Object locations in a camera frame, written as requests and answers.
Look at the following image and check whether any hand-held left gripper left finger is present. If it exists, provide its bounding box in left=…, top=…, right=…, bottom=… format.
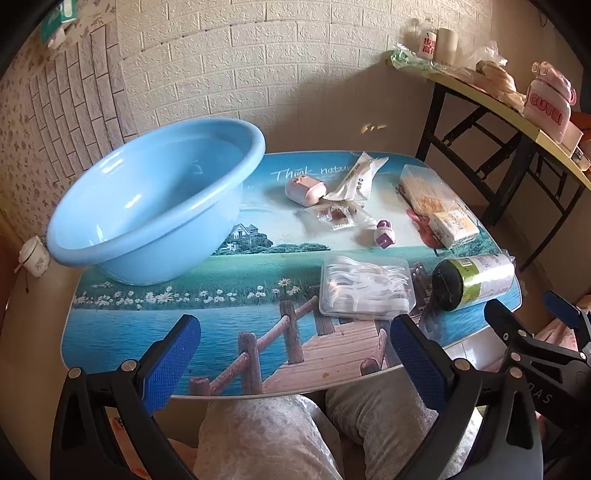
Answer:
left=50, top=315, right=202, bottom=480

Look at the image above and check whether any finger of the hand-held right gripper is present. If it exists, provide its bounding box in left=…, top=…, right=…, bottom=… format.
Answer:
left=543, top=291, right=591, bottom=354
left=484, top=299, right=548, bottom=354

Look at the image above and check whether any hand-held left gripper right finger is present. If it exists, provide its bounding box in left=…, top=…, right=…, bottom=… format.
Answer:
left=390, top=314, right=543, bottom=480

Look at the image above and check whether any small yellow box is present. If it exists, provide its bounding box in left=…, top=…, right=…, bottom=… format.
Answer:
left=428, top=207, right=479, bottom=248

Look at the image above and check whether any clear toothpick box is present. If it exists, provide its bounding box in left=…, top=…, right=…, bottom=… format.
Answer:
left=398, top=164, right=463, bottom=216

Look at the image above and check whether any light blue plastic basin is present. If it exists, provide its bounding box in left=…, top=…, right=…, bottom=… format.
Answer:
left=46, top=117, right=267, bottom=285

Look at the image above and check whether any pink cloth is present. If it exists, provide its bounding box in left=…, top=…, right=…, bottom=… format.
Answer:
left=531, top=295, right=591, bottom=352

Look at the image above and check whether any wrapped paper cup stack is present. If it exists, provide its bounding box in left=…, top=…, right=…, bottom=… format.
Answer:
left=431, top=251, right=516, bottom=313

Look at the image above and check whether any dark pronged object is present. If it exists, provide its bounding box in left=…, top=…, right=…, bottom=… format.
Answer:
left=411, top=262, right=439, bottom=319

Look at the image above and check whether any clear floss pick box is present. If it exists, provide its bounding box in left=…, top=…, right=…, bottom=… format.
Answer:
left=320, top=255, right=419, bottom=320

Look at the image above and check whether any person's left leg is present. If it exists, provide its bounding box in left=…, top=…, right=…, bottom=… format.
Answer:
left=191, top=394, right=343, bottom=480

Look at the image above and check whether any red flat packet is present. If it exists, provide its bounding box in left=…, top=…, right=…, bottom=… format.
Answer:
left=406, top=208, right=445, bottom=251

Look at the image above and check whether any small purple white gadget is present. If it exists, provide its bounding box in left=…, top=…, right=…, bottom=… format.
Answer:
left=373, top=220, right=397, bottom=249

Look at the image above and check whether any clear snack packet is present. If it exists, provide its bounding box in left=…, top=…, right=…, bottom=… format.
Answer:
left=298, top=203, right=377, bottom=232

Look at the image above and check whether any white rice cooker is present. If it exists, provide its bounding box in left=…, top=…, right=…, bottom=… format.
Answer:
left=18, top=235, right=51, bottom=278

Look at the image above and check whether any white paper chopstick packet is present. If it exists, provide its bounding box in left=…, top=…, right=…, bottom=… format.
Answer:
left=323, top=151, right=390, bottom=202

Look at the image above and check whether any yellow folding table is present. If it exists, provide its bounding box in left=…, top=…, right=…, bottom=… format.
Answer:
left=388, top=51, right=591, bottom=273

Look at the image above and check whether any pink bag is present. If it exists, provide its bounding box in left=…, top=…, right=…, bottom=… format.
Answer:
left=522, top=61, right=579, bottom=140

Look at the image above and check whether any small pink case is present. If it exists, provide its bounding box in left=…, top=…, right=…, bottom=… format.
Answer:
left=285, top=175, right=325, bottom=206

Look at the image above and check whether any beige braided bundle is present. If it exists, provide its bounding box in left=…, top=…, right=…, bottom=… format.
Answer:
left=475, top=60, right=527, bottom=112

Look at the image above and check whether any clear plastic bag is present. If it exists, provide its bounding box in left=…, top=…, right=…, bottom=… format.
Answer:
left=465, top=41, right=509, bottom=71

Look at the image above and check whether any green plastic bag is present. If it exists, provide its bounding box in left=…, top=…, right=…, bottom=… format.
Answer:
left=390, top=44, right=467, bottom=78

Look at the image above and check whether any white roll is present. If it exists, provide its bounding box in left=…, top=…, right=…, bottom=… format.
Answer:
left=435, top=28, right=459, bottom=65

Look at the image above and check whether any clear bottle red label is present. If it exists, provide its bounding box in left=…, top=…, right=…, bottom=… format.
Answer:
left=416, top=18, right=439, bottom=62

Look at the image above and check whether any green tissue box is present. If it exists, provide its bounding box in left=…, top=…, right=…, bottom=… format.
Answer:
left=39, top=0, right=79, bottom=47

